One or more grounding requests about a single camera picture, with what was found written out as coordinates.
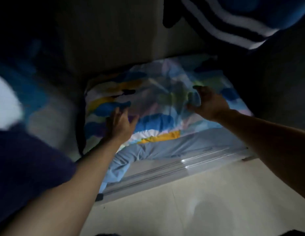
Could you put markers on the person's right hand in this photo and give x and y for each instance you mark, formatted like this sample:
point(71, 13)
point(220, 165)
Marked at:
point(210, 103)

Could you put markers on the person's left hand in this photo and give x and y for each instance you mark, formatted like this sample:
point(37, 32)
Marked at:
point(120, 125)

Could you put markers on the colourful patterned pillow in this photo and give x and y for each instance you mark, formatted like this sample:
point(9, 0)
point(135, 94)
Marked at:
point(157, 100)

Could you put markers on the light blue pillow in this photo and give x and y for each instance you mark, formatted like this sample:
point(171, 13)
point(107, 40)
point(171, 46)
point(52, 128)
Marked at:
point(167, 147)

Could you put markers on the grey wooden wardrobe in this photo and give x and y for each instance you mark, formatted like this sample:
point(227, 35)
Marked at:
point(105, 34)

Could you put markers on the person's right forearm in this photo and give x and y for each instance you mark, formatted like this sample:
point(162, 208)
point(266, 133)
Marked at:
point(273, 145)

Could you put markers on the person's left forearm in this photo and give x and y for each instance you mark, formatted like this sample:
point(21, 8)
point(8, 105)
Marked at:
point(68, 199)

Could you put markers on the dark white striped garment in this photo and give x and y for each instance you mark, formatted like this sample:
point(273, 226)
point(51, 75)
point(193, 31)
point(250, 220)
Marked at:
point(216, 24)

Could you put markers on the navy hanging garment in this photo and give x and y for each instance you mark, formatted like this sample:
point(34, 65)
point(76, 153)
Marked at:
point(27, 169)

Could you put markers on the blue and white garment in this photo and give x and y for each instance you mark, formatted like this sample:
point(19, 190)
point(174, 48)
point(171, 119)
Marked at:
point(9, 103)

